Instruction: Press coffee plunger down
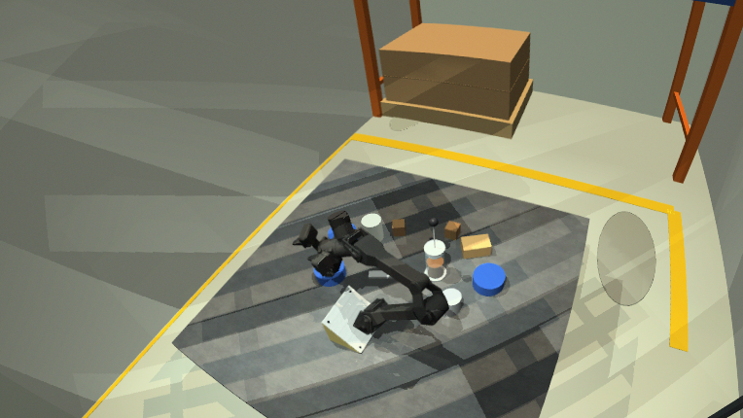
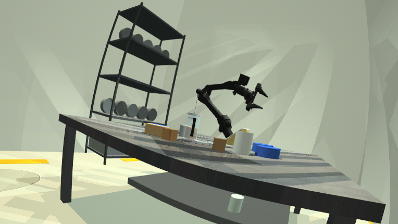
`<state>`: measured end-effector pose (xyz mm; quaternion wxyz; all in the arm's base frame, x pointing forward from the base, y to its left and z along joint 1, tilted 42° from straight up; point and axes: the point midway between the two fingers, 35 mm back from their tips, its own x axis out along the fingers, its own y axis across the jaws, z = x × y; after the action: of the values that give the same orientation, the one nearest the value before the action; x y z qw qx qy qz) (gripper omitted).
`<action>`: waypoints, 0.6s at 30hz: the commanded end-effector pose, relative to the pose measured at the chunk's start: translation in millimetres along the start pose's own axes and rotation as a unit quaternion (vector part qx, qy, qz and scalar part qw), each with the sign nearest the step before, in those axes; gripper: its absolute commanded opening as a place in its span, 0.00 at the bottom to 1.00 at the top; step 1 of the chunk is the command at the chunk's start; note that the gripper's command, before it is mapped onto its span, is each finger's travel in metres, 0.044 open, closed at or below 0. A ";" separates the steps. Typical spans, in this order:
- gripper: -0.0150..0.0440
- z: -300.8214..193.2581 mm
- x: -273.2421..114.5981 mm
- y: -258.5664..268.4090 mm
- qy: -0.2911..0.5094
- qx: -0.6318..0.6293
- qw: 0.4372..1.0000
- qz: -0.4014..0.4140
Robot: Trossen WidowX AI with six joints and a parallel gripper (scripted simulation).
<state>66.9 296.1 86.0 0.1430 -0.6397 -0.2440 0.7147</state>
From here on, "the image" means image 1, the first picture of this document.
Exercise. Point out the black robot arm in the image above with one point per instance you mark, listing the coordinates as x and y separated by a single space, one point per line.
370 251

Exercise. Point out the blue short cylinder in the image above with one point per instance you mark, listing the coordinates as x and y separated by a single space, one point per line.
329 282
331 235
488 279

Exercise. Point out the glass coffee press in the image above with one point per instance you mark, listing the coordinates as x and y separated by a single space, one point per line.
434 256

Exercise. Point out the pale grey cylinder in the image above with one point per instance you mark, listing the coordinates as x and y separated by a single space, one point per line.
373 225

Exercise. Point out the white flat bar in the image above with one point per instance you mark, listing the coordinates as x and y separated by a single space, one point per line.
378 274

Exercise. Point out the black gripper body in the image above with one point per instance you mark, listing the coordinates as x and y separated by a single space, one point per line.
308 238

